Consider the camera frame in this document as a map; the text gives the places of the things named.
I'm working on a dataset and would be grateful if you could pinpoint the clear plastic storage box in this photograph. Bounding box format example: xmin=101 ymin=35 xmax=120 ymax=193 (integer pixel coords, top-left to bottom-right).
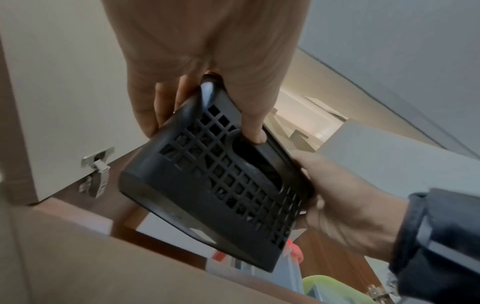
xmin=205 ymin=237 xmax=305 ymax=297

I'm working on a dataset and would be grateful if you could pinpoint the beige cabinet panel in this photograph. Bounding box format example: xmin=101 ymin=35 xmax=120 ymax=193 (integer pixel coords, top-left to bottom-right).
xmin=0 ymin=193 xmax=305 ymax=304

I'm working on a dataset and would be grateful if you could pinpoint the metal cabinet hinge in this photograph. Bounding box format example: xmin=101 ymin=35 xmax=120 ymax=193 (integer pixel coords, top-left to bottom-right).
xmin=78 ymin=146 xmax=116 ymax=199

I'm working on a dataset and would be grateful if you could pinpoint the beige cabinet door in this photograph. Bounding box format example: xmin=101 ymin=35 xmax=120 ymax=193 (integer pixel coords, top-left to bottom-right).
xmin=0 ymin=0 xmax=151 ymax=206

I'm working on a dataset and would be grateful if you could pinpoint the small metal hinge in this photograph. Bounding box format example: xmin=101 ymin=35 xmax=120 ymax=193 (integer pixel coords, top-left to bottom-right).
xmin=367 ymin=274 xmax=399 ymax=299

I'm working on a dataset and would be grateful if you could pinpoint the green plastic container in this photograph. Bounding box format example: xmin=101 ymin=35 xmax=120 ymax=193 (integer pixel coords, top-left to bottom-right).
xmin=301 ymin=274 xmax=377 ymax=304

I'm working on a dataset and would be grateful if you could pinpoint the person's left hand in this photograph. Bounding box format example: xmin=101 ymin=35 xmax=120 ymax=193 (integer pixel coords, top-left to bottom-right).
xmin=101 ymin=0 xmax=309 ymax=145

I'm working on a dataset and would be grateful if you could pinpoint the black plastic lattice basket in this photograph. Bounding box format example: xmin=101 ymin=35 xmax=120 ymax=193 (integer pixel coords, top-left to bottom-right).
xmin=118 ymin=74 xmax=317 ymax=273

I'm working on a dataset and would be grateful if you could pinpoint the white cabinet door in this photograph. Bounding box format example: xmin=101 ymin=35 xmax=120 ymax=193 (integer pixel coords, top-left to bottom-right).
xmin=314 ymin=118 xmax=480 ymax=205

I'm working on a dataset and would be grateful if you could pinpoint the person's right forearm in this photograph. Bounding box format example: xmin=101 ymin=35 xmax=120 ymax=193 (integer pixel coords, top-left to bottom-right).
xmin=387 ymin=188 xmax=480 ymax=304

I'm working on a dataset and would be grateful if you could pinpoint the grey wrist strap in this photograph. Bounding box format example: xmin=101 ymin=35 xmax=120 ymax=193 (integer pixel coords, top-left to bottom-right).
xmin=414 ymin=207 xmax=480 ymax=265

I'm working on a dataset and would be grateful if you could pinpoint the orange plastic clip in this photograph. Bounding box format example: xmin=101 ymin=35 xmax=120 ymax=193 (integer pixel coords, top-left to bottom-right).
xmin=282 ymin=239 xmax=305 ymax=265

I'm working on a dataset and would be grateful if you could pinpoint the person's right hand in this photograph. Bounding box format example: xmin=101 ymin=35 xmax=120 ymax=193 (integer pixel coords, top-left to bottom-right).
xmin=289 ymin=150 xmax=410 ymax=263

